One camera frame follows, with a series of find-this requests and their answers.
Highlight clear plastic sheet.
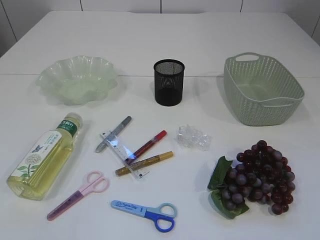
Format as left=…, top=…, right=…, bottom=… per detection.
left=176, top=124, right=212, bottom=151

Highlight purple grape bunch with leaves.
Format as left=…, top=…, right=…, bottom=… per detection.
left=207, top=140, right=296, bottom=219

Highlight yellow tea bottle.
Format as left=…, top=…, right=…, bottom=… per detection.
left=6, top=112, right=83, bottom=201

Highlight red glitter pen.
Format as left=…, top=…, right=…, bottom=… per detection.
left=125, top=130, right=167, bottom=165

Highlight black mesh pen holder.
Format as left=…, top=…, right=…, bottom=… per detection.
left=153, top=59, right=185, bottom=107

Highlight silver glitter pen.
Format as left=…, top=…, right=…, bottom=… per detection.
left=95, top=116, right=132, bottom=153

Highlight clear plastic ruler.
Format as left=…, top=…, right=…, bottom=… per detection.
left=95, top=130, right=150, bottom=180

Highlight gold glitter pen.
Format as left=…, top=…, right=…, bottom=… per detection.
left=115, top=151, right=174, bottom=177

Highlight green wavy glass plate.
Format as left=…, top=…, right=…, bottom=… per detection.
left=36, top=55, right=118, bottom=106

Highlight green plastic woven basket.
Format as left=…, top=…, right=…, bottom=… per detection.
left=223, top=52, right=305, bottom=127

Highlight pink scissors with sheath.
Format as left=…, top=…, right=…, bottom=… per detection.
left=46, top=170, right=110, bottom=221

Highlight blue scissors with sheath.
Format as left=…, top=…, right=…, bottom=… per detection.
left=110, top=200, right=178, bottom=233

